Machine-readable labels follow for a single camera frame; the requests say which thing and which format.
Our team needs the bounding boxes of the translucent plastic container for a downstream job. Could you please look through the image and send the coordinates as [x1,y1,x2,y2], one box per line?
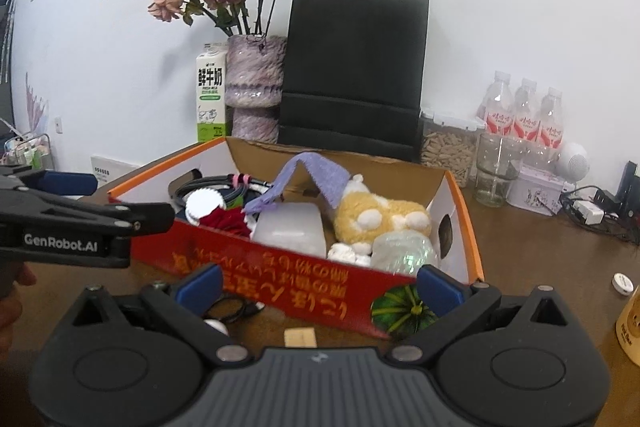
[251,202,327,259]

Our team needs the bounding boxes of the black charger dock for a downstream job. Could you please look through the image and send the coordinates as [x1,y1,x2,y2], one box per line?
[615,161,640,208]

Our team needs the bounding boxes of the purple wall decal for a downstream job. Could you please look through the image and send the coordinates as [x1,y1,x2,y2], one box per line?
[25,72,51,132]

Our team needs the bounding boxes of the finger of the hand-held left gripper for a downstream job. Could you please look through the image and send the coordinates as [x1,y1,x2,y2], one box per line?
[0,166,99,198]
[0,189,176,239]

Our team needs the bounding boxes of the white ribbed bottle cap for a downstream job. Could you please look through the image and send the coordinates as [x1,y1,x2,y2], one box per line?
[186,188,222,224]

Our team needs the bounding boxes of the white wall panel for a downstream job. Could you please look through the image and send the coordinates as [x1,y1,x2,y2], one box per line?
[91,153,143,188]

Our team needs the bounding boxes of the white tin box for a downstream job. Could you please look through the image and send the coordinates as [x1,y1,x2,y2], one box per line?
[507,167,566,217]

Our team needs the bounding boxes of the clear glass cup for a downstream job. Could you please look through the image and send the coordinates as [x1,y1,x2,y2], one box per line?
[474,133,523,208]

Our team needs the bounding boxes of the green white milk carton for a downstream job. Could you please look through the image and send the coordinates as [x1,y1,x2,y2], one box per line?
[195,42,230,144]

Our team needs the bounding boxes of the brown wooden desktop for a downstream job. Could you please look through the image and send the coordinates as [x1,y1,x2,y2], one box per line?
[0,167,640,427]

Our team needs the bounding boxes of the person's left hand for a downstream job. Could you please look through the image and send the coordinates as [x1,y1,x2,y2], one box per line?
[0,264,37,353]

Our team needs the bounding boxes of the red label water bottle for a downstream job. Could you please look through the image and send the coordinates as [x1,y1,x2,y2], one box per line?
[537,87,566,148]
[477,71,516,138]
[512,78,543,142]

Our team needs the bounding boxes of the dark cabinet with yellow stripe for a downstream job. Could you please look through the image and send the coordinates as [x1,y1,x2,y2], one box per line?
[0,0,18,118]

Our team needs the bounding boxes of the black braided cable coil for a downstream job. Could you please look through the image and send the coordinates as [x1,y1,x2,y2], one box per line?
[172,174,273,210]

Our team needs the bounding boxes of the small white flat cap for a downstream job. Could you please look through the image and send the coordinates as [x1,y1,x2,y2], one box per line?
[612,273,637,296]

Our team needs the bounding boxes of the white power adapter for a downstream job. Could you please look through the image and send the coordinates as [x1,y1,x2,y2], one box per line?
[572,199,606,225]

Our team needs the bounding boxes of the wire cart with bottles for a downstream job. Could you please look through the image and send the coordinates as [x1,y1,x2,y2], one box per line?
[0,132,53,172]

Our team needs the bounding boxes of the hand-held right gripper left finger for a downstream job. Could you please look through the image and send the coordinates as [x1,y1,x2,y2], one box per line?
[70,263,253,364]

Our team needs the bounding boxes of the white yellow plush sheep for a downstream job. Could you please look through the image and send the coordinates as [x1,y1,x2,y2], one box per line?
[332,174,432,254]

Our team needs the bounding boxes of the white tissue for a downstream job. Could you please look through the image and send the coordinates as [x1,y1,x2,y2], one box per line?
[327,243,372,268]

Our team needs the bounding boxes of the white round speaker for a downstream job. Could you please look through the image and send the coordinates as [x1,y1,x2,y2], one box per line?
[554,142,590,182]

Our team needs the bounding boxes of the black paper bag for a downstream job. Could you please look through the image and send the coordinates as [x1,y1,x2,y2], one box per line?
[277,0,431,164]

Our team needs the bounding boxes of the small wooden block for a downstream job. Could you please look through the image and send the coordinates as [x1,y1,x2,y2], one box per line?
[284,327,319,349]

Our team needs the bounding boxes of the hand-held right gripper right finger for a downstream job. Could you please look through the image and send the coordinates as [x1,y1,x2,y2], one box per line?
[387,264,571,364]

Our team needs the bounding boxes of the clear container of nuts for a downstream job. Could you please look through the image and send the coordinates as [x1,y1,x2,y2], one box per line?
[419,111,483,188]

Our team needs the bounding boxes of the purple marbled vase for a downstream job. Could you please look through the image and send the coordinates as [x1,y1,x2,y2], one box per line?
[224,34,288,144]

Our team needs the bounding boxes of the red cardboard box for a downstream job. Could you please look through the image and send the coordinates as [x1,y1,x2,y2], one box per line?
[106,136,486,342]

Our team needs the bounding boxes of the black power cables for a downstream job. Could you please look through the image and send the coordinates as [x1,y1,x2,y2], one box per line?
[560,184,640,248]

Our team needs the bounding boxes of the red artificial rose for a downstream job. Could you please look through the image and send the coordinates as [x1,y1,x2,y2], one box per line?
[199,206,252,238]

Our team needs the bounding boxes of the yellow bear mug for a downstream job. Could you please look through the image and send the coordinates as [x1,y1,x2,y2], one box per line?
[615,284,640,368]

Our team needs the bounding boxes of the purple knitted cloth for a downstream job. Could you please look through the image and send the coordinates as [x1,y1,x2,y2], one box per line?
[243,152,353,215]

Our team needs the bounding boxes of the bubble wrap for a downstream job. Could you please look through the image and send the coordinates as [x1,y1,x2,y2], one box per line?
[371,231,435,279]

